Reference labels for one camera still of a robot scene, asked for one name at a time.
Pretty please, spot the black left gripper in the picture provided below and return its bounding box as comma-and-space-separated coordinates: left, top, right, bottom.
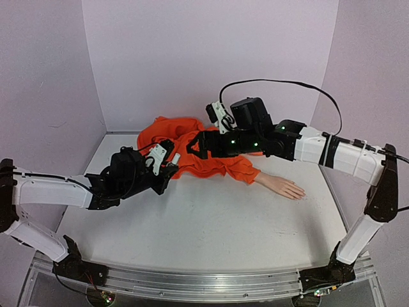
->
121, 163, 179, 201

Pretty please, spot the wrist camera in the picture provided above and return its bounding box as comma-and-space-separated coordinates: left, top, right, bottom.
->
145, 144, 167, 176
206, 101, 236, 134

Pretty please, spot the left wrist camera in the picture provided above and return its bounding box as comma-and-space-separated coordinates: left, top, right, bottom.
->
145, 144, 167, 176

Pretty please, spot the clear nail polish bottle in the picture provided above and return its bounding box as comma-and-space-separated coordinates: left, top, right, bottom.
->
164, 162, 178, 171

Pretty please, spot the aluminium front rail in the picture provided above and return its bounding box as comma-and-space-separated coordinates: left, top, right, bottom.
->
19, 253, 385, 306

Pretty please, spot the black left camera cable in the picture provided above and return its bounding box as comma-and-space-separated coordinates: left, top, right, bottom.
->
120, 142, 160, 154

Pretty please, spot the mannequin hand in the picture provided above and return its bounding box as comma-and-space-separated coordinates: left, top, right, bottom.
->
254, 172, 305, 200

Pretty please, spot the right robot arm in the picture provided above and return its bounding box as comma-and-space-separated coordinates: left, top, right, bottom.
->
187, 98, 399, 292

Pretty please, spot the white nail polish cap brush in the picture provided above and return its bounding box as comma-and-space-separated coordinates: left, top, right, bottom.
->
172, 153, 180, 165

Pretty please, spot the orange sweatshirt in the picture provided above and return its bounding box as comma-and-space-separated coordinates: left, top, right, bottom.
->
137, 116, 275, 186

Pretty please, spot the black right camera cable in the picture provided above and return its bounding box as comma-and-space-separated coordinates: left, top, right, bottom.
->
219, 79, 343, 137

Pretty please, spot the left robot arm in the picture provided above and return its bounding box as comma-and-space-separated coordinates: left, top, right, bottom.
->
1, 139, 180, 281

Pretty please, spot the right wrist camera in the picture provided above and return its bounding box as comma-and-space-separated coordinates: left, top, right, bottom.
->
206, 101, 236, 134

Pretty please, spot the black camera cable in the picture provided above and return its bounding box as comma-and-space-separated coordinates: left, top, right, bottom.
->
219, 79, 343, 137
120, 142, 160, 154

